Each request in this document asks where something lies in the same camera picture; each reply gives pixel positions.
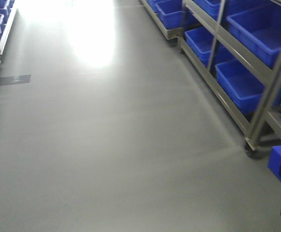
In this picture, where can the blue bin lower front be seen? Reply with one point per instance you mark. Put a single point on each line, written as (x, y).
(242, 87)

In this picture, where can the blue bin upper front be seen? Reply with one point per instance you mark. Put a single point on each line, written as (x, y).
(259, 30)

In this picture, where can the small blue plastic box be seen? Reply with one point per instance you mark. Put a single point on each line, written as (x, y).
(274, 162)

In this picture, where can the right metal shelf rack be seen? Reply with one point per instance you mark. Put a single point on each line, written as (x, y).
(235, 45)

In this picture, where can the blue bin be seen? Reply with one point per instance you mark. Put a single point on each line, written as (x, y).
(259, 30)
(200, 41)
(242, 87)

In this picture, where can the blue bin lower middle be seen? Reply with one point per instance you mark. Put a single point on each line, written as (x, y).
(200, 41)

